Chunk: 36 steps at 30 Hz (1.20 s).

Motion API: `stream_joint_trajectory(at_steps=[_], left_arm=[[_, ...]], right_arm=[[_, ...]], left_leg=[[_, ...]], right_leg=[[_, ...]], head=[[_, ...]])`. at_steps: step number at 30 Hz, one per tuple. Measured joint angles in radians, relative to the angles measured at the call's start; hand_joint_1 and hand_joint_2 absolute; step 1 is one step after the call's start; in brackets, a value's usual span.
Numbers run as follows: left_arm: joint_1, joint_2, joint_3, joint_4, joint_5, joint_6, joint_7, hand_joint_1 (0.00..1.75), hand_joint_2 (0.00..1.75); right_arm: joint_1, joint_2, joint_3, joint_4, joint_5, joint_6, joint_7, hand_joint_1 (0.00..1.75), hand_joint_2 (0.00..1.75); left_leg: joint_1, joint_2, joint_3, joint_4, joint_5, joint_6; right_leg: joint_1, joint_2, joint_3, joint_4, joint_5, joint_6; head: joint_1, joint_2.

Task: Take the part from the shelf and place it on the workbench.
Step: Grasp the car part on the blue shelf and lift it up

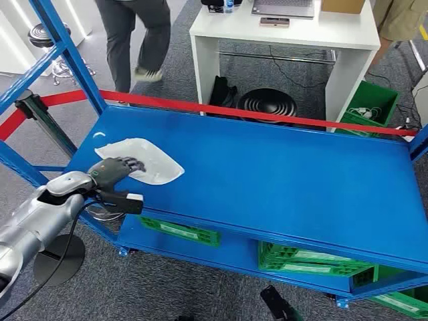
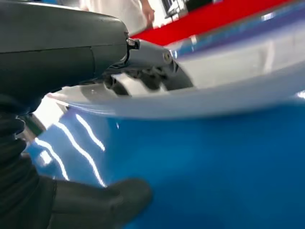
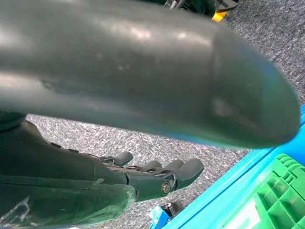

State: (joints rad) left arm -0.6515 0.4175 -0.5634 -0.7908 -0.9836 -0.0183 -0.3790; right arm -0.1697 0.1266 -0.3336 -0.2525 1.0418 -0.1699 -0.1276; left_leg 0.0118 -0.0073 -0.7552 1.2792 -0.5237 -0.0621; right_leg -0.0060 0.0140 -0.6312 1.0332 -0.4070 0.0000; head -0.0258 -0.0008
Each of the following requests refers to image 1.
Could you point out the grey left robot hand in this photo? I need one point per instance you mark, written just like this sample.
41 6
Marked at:
110 173

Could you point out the white curved shell part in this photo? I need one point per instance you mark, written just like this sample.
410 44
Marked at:
157 166

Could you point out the blue metal shelf rack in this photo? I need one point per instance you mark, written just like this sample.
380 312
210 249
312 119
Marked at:
267 177

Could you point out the person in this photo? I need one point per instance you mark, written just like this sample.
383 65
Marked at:
398 17
120 44

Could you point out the black stool chrome base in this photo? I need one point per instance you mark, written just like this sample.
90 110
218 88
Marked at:
43 35

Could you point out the black bag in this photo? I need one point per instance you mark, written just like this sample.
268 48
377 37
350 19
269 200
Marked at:
220 93

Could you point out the black device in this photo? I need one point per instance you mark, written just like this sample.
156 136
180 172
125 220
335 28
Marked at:
212 5

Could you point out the black round stool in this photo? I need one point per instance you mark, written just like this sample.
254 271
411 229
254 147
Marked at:
267 104

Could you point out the clear water bottle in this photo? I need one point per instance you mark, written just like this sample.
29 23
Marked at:
229 6

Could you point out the grey laptop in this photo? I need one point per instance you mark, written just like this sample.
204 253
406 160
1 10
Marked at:
284 9

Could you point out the white desk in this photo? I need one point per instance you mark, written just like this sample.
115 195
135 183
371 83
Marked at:
300 33

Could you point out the cardboard box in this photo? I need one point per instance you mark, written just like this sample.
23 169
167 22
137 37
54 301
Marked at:
343 5

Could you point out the pale grey cabinet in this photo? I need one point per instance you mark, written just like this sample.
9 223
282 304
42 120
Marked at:
421 102

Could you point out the black right wrist camera bracket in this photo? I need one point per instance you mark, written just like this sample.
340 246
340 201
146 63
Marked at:
277 305

